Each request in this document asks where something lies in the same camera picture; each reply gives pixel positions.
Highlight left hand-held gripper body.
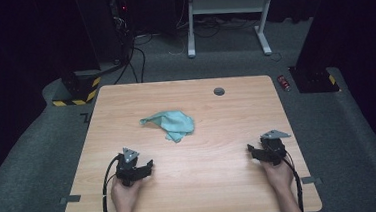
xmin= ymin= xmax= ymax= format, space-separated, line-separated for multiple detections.
xmin=113 ymin=146 xmax=145 ymax=188

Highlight dark equipment rack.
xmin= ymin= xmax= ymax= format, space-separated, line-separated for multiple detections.
xmin=106 ymin=0 xmax=139 ymax=64

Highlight white metal stand frame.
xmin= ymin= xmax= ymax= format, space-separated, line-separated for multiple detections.
xmin=183 ymin=0 xmax=282 ymax=62

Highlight black yellow striped stand base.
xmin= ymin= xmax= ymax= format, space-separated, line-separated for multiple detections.
xmin=49 ymin=68 xmax=106 ymax=108

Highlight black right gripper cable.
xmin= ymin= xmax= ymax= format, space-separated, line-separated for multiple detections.
xmin=281 ymin=155 xmax=306 ymax=212

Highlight black square stand base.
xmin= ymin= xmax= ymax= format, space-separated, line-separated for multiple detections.
xmin=287 ymin=61 xmax=341 ymax=97

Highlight black floor cable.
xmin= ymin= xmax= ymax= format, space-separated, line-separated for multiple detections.
xmin=110 ymin=33 xmax=149 ymax=86

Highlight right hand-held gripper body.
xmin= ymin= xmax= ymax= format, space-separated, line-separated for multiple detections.
xmin=258 ymin=128 xmax=294 ymax=168

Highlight light teal cloth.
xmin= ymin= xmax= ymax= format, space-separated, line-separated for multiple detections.
xmin=138 ymin=109 xmax=197 ymax=146

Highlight grey tape strip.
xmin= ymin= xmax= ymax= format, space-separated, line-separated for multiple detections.
xmin=59 ymin=194 xmax=83 ymax=206
xmin=299 ymin=175 xmax=324 ymax=187

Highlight person's right hand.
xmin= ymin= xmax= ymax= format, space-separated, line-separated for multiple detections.
xmin=261 ymin=158 xmax=297 ymax=199

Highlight person's left hand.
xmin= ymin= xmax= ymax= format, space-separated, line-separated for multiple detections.
xmin=109 ymin=173 xmax=146 ymax=212

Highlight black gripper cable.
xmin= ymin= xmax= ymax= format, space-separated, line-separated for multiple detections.
xmin=281 ymin=155 xmax=306 ymax=212
xmin=98 ymin=153 xmax=127 ymax=212

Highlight small red can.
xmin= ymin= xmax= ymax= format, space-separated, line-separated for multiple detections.
xmin=276 ymin=74 xmax=292 ymax=94

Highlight black curtain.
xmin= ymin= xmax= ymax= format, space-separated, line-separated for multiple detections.
xmin=289 ymin=0 xmax=376 ymax=172
xmin=0 ymin=0 xmax=111 ymax=197

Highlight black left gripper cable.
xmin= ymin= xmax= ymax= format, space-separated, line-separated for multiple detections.
xmin=98 ymin=153 xmax=127 ymax=212

